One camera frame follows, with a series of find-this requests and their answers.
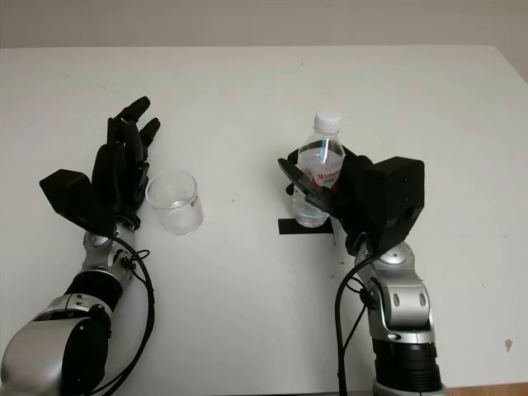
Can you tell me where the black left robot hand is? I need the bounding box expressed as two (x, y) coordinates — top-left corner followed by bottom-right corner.
(91, 96), (162, 230)

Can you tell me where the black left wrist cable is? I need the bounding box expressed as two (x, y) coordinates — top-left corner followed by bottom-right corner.
(97, 235), (158, 394)

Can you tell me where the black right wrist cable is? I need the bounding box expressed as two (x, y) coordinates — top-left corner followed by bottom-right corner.
(335, 232), (377, 396)

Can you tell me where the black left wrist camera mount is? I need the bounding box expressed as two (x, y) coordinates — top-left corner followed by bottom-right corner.
(38, 168), (116, 237)

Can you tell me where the clear plastic water bottle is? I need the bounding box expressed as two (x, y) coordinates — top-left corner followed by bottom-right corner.
(291, 111), (347, 229)

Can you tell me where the black tape strip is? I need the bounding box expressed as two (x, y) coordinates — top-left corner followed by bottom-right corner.
(277, 218), (334, 237)

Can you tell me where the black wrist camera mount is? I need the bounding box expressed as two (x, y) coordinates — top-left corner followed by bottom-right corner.
(38, 168), (116, 237)
(368, 156), (427, 255)

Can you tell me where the clear glass cup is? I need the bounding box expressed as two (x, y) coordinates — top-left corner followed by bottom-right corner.
(145, 169), (205, 237)

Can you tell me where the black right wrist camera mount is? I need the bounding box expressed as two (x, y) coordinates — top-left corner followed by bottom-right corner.
(368, 156), (427, 255)

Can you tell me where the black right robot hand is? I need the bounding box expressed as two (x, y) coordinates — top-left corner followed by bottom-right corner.
(276, 148), (384, 257)

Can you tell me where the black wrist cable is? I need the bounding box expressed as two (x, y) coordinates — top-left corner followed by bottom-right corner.
(335, 232), (377, 396)
(97, 235), (158, 394)

